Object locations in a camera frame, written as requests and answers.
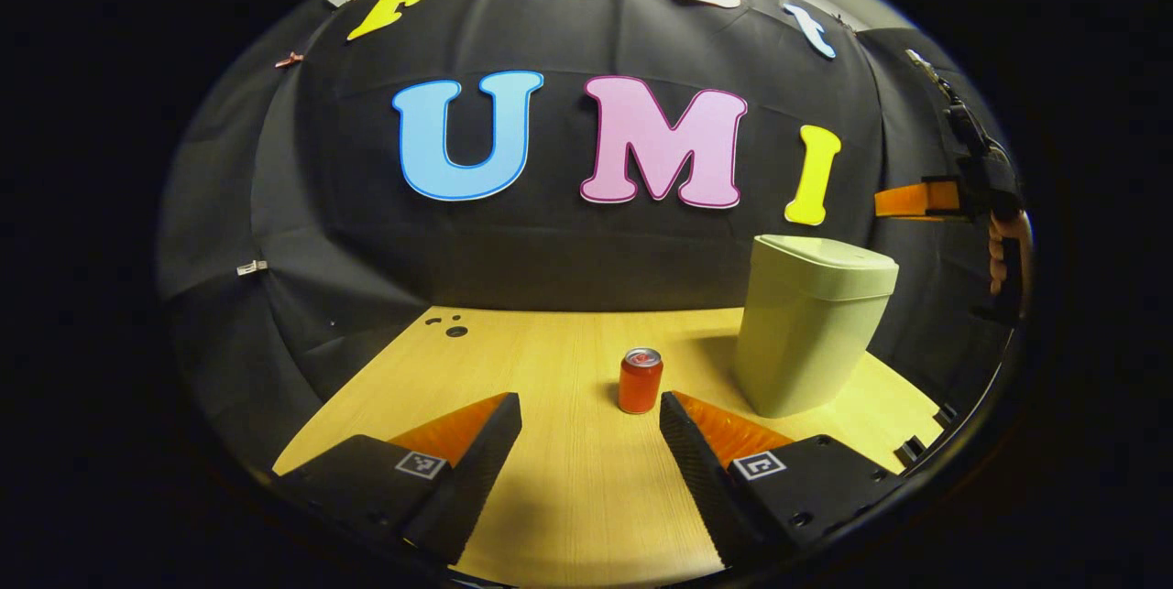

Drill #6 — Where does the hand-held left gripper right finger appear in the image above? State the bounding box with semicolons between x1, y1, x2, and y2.
658;390;905;570

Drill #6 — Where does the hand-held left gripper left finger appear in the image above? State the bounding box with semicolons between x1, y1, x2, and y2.
271;391;524;566

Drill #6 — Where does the red pop can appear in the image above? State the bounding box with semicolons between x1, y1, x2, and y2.
618;347;664;415

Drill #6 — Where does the pale green desktop garbage bin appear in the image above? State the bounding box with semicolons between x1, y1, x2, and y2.
733;235;901;419

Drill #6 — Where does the wooden desktop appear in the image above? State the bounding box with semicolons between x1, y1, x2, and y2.
273;305;945;588

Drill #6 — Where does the black backdrop cloth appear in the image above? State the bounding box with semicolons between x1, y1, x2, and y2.
156;0;1027;480

